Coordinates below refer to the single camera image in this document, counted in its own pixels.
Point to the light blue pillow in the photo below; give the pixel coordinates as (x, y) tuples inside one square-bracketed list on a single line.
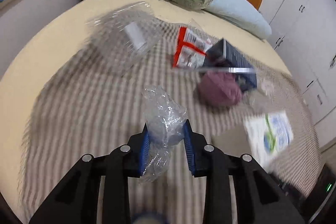
[(236, 11)]

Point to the purple crumpled bag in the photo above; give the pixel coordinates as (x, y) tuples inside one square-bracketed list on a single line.
[(218, 90)]

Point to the red and white wrapper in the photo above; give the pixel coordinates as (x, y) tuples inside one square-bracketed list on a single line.
[(187, 40)]

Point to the clear plastic bag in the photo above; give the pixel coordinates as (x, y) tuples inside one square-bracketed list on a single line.
[(162, 113)]

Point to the brown checked cloth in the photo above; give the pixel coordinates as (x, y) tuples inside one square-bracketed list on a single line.
[(92, 113)]

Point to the clear plastic container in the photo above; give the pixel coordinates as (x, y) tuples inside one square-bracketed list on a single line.
[(115, 29)]

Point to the clear crumpled plastic film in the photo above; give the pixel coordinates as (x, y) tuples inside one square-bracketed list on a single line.
[(265, 91)]

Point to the white wardrobe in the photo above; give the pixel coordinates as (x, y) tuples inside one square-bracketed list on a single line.
[(309, 29)]

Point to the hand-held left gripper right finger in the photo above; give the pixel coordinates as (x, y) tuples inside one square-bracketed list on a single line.
[(189, 153)]

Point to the white milk carton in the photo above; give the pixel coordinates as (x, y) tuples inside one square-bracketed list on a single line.
[(275, 132)]

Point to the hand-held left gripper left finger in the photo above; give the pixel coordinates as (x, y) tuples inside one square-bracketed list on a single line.
[(144, 153)]

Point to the dark blue carton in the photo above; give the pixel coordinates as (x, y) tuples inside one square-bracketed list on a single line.
[(233, 56)]

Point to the cream bed sheet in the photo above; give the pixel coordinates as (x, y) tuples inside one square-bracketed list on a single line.
[(52, 37)]

